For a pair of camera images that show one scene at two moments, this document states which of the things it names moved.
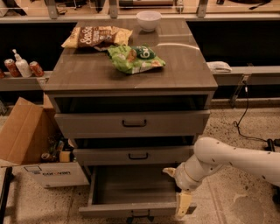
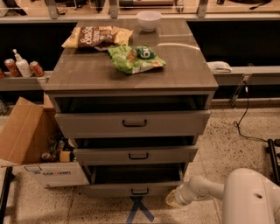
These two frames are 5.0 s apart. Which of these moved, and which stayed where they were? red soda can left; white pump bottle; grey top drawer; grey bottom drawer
Moved: grey bottom drawer
Stayed: white pump bottle; red soda can left; grey top drawer
